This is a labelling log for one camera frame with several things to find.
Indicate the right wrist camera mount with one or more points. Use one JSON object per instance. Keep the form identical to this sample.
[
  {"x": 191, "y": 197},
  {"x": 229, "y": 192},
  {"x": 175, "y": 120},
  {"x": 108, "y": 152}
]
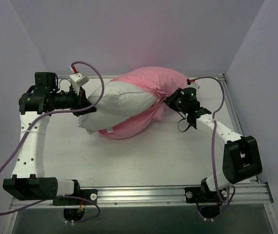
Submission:
[{"x": 191, "y": 83}]

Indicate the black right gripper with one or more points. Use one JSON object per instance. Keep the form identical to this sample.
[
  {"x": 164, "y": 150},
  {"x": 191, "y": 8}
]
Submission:
[{"x": 172, "y": 100}]

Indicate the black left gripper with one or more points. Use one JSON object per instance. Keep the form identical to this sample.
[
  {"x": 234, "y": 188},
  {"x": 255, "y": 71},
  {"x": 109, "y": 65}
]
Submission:
[{"x": 82, "y": 100}]

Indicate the white pillow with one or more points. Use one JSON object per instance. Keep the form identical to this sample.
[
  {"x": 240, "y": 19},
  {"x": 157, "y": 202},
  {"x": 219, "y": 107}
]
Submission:
[{"x": 119, "y": 102}]

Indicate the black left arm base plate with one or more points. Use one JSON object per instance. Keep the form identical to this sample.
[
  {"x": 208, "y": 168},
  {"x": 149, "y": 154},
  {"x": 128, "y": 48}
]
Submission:
[{"x": 89, "y": 194}]

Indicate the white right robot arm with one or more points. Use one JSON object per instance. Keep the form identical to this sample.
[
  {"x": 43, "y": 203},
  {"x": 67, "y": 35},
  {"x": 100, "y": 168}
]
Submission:
[{"x": 234, "y": 157}]

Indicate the front aluminium rail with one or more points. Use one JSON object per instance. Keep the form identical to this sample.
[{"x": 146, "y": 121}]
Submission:
[{"x": 252, "y": 193}]

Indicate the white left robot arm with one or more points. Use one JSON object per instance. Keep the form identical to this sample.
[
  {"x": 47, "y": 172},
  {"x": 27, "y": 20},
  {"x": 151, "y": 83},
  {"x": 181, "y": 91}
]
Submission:
[{"x": 28, "y": 181}]

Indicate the pink rose-print pillowcase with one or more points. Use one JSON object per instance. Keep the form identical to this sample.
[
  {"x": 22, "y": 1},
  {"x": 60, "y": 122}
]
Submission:
[{"x": 159, "y": 81}]

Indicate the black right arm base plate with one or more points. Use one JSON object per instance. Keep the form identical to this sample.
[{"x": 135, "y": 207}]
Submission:
[{"x": 197, "y": 194}]

